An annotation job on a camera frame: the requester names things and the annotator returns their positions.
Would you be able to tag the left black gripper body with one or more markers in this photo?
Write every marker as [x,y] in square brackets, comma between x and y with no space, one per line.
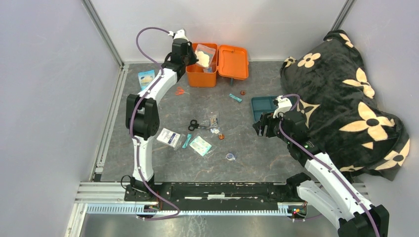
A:
[190,59]

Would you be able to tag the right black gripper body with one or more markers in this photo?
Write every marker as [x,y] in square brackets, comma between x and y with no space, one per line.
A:
[272,129]

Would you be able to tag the bagged latex gloves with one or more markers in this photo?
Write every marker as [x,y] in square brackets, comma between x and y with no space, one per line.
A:
[204,55]

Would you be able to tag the small clear tape roll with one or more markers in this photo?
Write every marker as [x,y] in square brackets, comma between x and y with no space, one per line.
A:
[230,157]

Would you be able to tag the blue plaster packet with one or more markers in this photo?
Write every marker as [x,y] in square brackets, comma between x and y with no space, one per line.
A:
[145,78]

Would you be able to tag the clear bag of small items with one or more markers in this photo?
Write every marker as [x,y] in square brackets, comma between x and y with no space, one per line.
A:
[213,118]

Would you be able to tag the green white dressing packet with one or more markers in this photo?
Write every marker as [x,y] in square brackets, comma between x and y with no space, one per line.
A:
[200,146]

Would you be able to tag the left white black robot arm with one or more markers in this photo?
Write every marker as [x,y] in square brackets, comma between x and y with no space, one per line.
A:
[142,113]

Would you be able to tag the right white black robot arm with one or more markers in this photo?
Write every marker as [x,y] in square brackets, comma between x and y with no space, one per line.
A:
[336,199]

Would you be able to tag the orange medicine kit box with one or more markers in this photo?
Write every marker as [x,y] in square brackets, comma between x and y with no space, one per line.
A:
[230,62]

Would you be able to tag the teal plastic tray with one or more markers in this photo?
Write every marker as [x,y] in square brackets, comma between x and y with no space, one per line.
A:
[263,104]

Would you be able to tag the teal sachet near gloves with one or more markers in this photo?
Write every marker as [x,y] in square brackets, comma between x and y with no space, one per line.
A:
[235,98]

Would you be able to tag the black floral blanket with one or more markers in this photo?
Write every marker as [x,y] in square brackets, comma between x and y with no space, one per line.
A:
[340,111]

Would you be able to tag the teal sachet by gauze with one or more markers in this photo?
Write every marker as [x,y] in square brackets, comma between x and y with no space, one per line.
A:
[185,144]

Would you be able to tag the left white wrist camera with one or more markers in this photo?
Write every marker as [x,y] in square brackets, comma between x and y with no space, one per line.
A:
[179,34]

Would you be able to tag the orange handled small scissors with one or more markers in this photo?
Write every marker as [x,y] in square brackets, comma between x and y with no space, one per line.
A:
[180,91]

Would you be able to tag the black handled scissors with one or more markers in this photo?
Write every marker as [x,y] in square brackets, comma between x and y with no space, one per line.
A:
[193,125]

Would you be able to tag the black mounting base rail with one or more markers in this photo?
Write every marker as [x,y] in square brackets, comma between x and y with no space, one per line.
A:
[212,196]

